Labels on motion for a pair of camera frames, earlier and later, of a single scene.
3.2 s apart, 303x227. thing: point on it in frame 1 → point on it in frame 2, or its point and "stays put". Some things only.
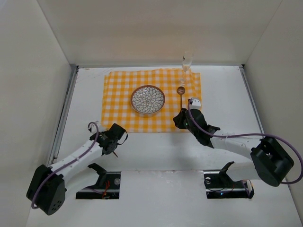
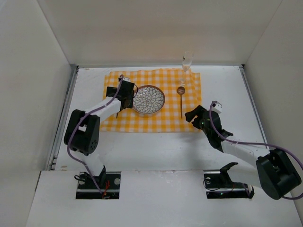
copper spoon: (181, 91) stays put
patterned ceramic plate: (147, 99) stays put
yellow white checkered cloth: (179, 86) stays put
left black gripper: (111, 147) → (128, 101)
